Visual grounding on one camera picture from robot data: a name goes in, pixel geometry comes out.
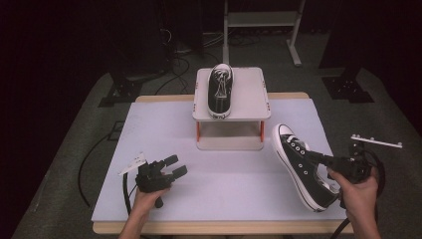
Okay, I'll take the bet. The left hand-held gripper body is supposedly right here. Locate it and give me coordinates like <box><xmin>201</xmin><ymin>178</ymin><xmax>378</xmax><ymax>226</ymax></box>
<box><xmin>117</xmin><ymin>151</ymin><xmax>176</xmax><ymax>209</ymax></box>

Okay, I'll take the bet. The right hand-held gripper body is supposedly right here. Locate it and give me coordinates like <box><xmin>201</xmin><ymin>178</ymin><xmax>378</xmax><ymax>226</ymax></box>
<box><xmin>326</xmin><ymin>133</ymin><xmax>404</xmax><ymax>184</ymax></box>

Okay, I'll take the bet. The black canvas sneaker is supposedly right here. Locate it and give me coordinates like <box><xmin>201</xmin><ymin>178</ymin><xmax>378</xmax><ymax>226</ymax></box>
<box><xmin>271</xmin><ymin>122</ymin><xmax>343</xmax><ymax>213</ymax></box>
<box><xmin>206</xmin><ymin>63</ymin><xmax>235</xmax><ymax>120</ymax></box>

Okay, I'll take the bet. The white shoe rack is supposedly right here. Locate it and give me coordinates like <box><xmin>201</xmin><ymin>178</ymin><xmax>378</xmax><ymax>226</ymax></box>
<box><xmin>191</xmin><ymin>67</ymin><xmax>272</xmax><ymax>152</ymax></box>

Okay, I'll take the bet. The person's left hand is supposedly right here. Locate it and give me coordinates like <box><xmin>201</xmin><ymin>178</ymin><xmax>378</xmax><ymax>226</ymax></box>
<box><xmin>131</xmin><ymin>186</ymin><xmax>172</xmax><ymax>221</ymax></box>

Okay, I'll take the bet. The person's right hand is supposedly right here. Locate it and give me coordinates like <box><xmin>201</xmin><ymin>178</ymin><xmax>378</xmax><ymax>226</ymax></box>
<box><xmin>325</xmin><ymin>166</ymin><xmax>380</xmax><ymax>218</ymax></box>

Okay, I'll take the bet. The white table mat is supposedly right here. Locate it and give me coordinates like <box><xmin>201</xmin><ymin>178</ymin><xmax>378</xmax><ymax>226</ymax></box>
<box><xmin>91</xmin><ymin>98</ymin><xmax>348</xmax><ymax>223</ymax></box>

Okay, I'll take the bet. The wooden table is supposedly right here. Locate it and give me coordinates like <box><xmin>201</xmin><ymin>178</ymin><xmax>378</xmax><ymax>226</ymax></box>
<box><xmin>92</xmin><ymin>92</ymin><xmax>354</xmax><ymax>236</ymax></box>

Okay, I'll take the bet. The black stand base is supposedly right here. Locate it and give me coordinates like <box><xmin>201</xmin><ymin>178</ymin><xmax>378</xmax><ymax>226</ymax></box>
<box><xmin>97</xmin><ymin>64</ymin><xmax>167</xmax><ymax>109</ymax></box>
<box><xmin>319</xmin><ymin>64</ymin><xmax>376</xmax><ymax>105</ymax></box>

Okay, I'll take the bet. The white metal stand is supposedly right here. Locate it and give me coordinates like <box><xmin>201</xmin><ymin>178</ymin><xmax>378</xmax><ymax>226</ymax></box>
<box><xmin>221</xmin><ymin>0</ymin><xmax>307</xmax><ymax>68</ymax></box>

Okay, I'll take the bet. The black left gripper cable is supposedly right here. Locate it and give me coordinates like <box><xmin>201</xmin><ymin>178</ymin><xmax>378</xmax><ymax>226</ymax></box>
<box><xmin>121</xmin><ymin>172</ymin><xmax>137</xmax><ymax>216</ymax></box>

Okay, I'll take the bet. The black floor cable bundle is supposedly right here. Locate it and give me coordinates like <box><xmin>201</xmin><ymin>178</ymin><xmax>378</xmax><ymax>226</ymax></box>
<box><xmin>152</xmin><ymin>27</ymin><xmax>194</xmax><ymax>97</ymax></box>

